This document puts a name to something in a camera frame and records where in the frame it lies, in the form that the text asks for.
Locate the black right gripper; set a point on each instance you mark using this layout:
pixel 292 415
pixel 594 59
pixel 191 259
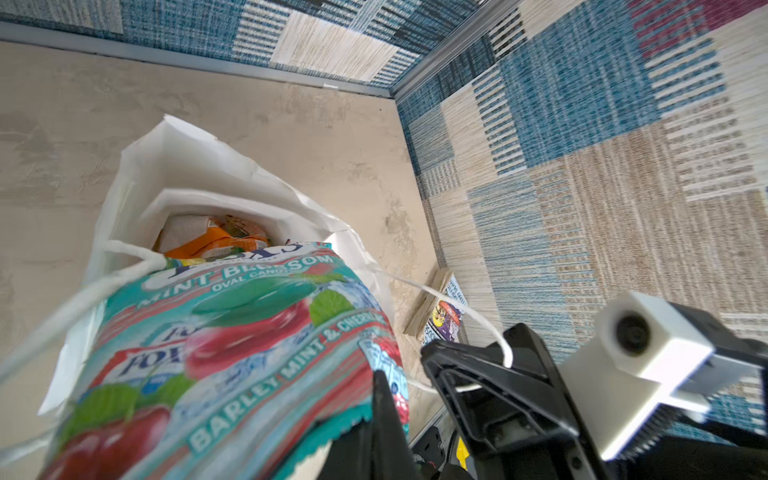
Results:
pixel 517 422

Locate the teal pink Fox's candy bag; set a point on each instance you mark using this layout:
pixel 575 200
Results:
pixel 233 368

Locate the orange snack bag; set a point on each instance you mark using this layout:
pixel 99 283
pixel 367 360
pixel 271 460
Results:
pixel 209 237

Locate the white paper bag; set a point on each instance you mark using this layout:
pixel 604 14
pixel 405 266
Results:
pixel 176 169

